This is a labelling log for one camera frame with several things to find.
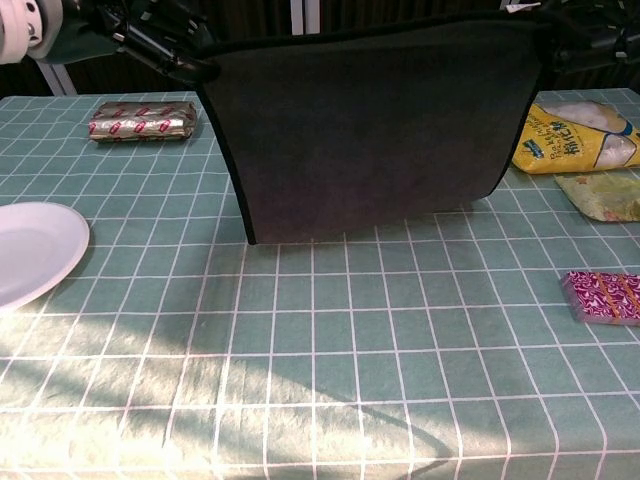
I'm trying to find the gold foil snack package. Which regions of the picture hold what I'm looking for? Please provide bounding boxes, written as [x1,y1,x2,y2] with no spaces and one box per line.
[87,99,197,146]

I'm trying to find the pale green snack packet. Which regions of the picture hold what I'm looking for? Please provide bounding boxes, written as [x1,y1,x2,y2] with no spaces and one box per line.
[554,169,640,223]

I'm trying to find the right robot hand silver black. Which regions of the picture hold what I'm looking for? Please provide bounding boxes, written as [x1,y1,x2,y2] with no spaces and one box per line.
[537,0,640,77]

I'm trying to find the blue cloth mat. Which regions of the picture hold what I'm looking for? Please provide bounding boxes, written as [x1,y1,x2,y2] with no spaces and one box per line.
[192,9,547,246]

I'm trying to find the yellow marshmallow bag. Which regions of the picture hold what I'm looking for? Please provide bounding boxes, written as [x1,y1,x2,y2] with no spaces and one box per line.
[510,99,640,176]

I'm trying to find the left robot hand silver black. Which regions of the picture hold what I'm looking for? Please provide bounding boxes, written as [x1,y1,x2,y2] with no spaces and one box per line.
[37,0,222,84]

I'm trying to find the white round plate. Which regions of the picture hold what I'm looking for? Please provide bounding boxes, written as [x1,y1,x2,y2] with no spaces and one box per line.
[0,201,92,311]

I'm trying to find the pink patterned small packet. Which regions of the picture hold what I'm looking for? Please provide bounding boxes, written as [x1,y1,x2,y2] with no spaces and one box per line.
[559,269,640,329]

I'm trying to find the green checked tablecloth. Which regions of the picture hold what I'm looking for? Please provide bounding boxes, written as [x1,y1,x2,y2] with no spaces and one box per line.
[0,88,640,480]

